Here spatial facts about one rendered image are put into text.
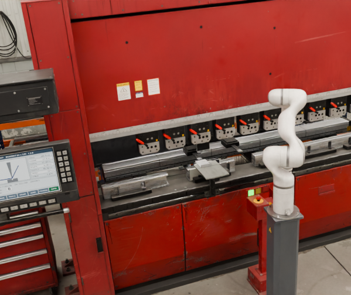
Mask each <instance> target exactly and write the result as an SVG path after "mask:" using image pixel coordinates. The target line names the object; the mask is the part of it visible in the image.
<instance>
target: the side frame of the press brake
mask: <svg viewBox="0 0 351 295"><path fill-rule="evenodd" d="M21 8H22V13H23V18H24V22H25V28H26V33H27V37H28V42H29V48H30V53H31V56H32V62H33V68H34V70H41V69H46V68H53V73H54V79H55V83H56V89H57V95H58V97H59V113H57V114H50V115H44V116H43V117H44V120H45V125H46V131H47V137H48V140H49V142H52V141H56V140H63V139H69V142H70V148H71V154H72V158H73V164H74V170H75V174H76V180H77V186H78V190H79V196H80V199H79V200H76V201H70V202H66V203H62V207H63V208H67V207H69V211H70V212H67V213H64V214H63V215H64V220H65V224H66V229H67V234H68V238H69V244H70V249H71V255H72V258H73V264H74V269H75V273H76V278H77V284H78V287H79V293H80V295H115V291H114V283H113V277H112V273H111V266H110V259H109V254H108V248H107V241H106V237H105V230H104V223H103V216H102V212H101V205H100V198H99V193H98V187H97V180H96V173H95V169H94V162H93V155H92V151H91V144H90V137H89V132H88V126H87V119H86V112H85V108H84V101H83V94H82V90H81V83H80V76H79V69H78V65H77V58H76V51H75V46H74V40H73V33H72V29H71V22H70V15H69V8H68V4H67V0H21Z"/></svg>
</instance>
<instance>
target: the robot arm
mask: <svg viewBox="0 0 351 295"><path fill-rule="evenodd" d="M268 101H269V103H270V104H271V105H273V106H275V107H281V113H280V115H279V117H278V133H279V135H280V137H281V138H282V139H283V140H285V141H286V142H287V143H288V144H289V146H269V147H267V148H265V149H264V151H263V155H262V159H263V162H264V164H265V166H266V167H267V168H268V169H269V171H270V172H271V173H272V175H273V204H271V205H269V206H268V208H267V212H268V214H269V215H270V216H271V217H273V218H276V219H281V220H289V219H294V218H296V217H297V216H298V215H299V208H298V207H297V206H296V205H294V175H293V174H292V168H293V167H294V168H295V167H300V166H302V165H303V163H304V161H305V146H304V144H303V143H302V141H301V140H300V139H299V138H298V137H297V136H296V134H295V117H296V115H297V113H298V112H299V111H300V110H301V109H302V108H303V107H304V106H305V105H306V102H307V94H306V92H305V91H304V90H300V89H273V90H271V91H270V92H269V93H268Z"/></svg>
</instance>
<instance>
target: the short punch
mask: <svg viewBox="0 0 351 295"><path fill-rule="evenodd" d="M209 149H210V147H209V142H206V143H200V144H197V145H196V150H197V153H202V152H207V151H209Z"/></svg>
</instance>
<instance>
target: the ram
mask: <svg viewBox="0 0 351 295"><path fill-rule="evenodd" d="M71 29H72V33H73V40H74V46H75V51H76V58H77V65H78V69H79V76H80V83H81V90H82V94H83V101H84V108H85V112H86V119H87V126H88V132H89V134H92V133H99V132H105V131H111V130H115V129H121V128H127V127H132V126H138V125H144V124H151V123H154V122H160V121H167V120H171V119H177V118H184V117H187V116H194V115H200V114H206V113H210V112H217V111H223V110H227V109H233V108H240V107H246V106H250V105H256V104H262V103H266V102H269V101H268V93H269V92H270V91H271V90H273V89H300V90H304V91H305V92H306V94H307V95H312V94H318V93H322V92H328V91H334V90H341V89H345V88H351V0H263V1H253V2H243V3H237V4H227V5H216V6H206V7H200V8H190V9H180V10H174V11H163V12H153V13H143V14H137V15H127V16H116V17H110V18H100V19H90V20H80V21H74V22H71ZM153 78H159V87H160V94H155V95H148V85H147V80H148V79H153ZM140 80H141V81H142V90H140V91H135V83H134V81H140ZM121 83H129V85H130V95H131V99H127V100H121V101H119V100H118V92H117V84H121ZM138 92H143V97H138V98H136V93H138ZM276 108H280V107H275V106H273V105H272V106H268V107H262V108H256V109H249V110H246V111H240V112H234V113H229V114H223V115H217V116H211V117H207V118H200V119H194V120H191V121H185V122H178V123H174V124H168V125H162V126H156V127H152V128H146V129H140V130H135V131H129V132H123V133H117V134H113V135H107V136H100V137H97V138H91V139H90V142H96V141H101V140H106V139H112V138H119V137H123V136H129V135H134V134H139V133H145V132H151V131H157V130H161V129H167V128H173V127H177V126H183V125H189V124H195V123H199V122H205V121H211V120H215V119H221V118H227V117H231V116H237V115H244V114H249V113H253V112H260V111H266V110H269V109H276Z"/></svg>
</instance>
